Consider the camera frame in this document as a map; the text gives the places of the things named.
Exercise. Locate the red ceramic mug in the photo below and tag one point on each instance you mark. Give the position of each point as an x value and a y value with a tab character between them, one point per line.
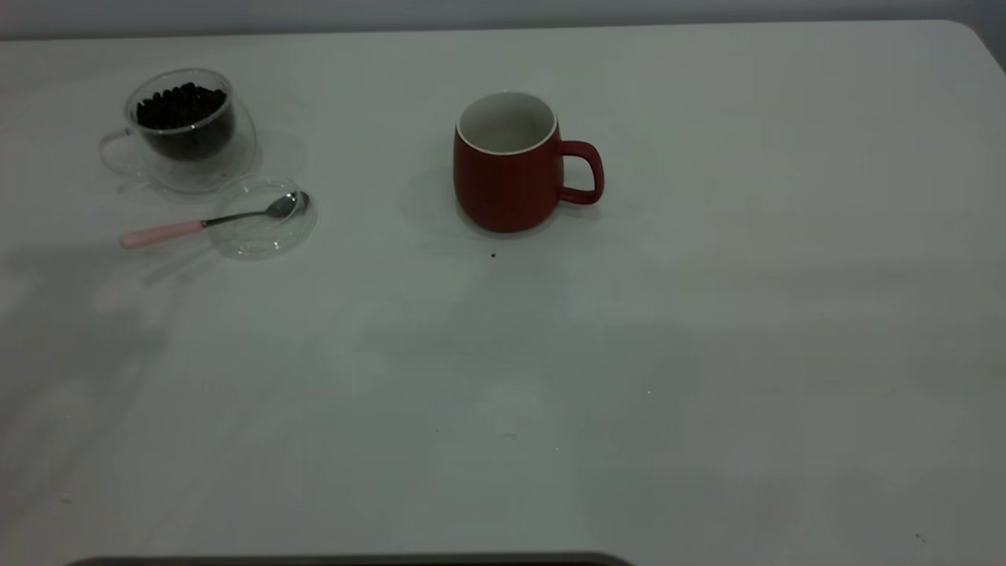
503	189

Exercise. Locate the dark coffee beans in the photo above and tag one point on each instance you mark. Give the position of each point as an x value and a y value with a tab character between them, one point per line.
181	110

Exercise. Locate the small clear glass dish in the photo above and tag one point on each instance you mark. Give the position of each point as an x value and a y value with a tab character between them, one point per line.
263	240

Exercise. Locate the clear double-wall glass cup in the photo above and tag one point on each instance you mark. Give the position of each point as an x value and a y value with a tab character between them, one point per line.
200	171

